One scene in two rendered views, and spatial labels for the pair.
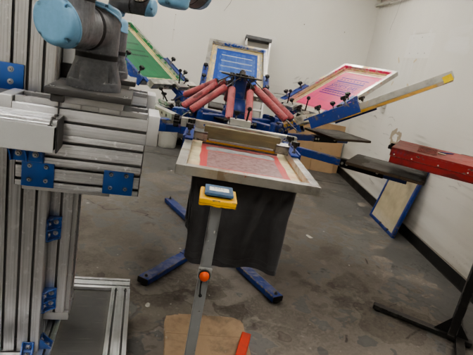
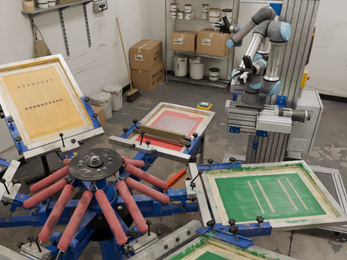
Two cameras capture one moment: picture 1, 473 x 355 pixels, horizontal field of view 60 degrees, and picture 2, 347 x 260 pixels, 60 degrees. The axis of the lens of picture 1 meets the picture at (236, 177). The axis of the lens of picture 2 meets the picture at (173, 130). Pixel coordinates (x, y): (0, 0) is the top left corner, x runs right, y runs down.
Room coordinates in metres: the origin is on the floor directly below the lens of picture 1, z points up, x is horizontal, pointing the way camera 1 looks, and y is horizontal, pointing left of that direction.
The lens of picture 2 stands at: (3.97, 1.15, 2.35)
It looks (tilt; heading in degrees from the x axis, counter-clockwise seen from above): 31 degrees down; 210
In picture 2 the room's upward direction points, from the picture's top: straight up
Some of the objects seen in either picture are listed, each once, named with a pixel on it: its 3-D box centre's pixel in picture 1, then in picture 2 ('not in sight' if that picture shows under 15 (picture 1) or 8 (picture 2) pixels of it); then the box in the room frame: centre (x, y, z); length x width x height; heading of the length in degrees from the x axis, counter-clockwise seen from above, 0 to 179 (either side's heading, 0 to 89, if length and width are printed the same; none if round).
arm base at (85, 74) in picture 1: (95, 70); not in sight; (1.21, 0.46, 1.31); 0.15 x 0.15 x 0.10
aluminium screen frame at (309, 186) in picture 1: (242, 156); (171, 127); (1.96, -0.01, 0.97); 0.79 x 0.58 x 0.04; 6
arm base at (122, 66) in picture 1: (109, 62); (251, 95); (1.69, 0.59, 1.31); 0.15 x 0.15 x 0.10
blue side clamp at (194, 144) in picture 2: (188, 136); (191, 147); (2.17, 0.29, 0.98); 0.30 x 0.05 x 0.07; 6
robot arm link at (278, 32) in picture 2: not in sight; (273, 60); (1.71, 0.72, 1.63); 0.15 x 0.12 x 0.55; 81
